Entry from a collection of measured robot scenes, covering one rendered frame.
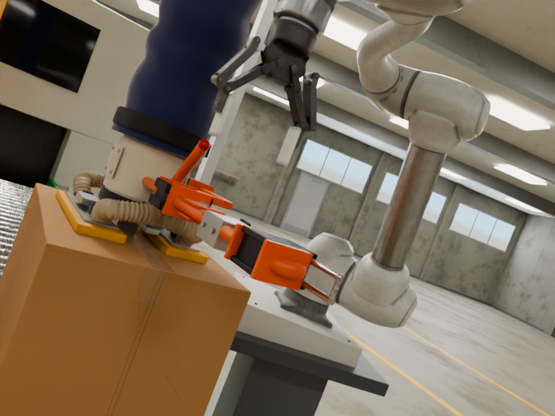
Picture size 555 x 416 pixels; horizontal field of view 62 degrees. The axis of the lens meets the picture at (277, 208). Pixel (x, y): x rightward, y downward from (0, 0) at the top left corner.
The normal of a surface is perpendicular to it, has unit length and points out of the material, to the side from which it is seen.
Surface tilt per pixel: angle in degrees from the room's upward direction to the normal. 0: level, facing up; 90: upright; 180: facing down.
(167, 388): 90
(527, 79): 90
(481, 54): 90
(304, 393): 90
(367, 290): 111
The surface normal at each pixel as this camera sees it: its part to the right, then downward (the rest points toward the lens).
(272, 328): 0.18, 0.11
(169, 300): 0.47, 0.21
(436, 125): -0.51, 0.38
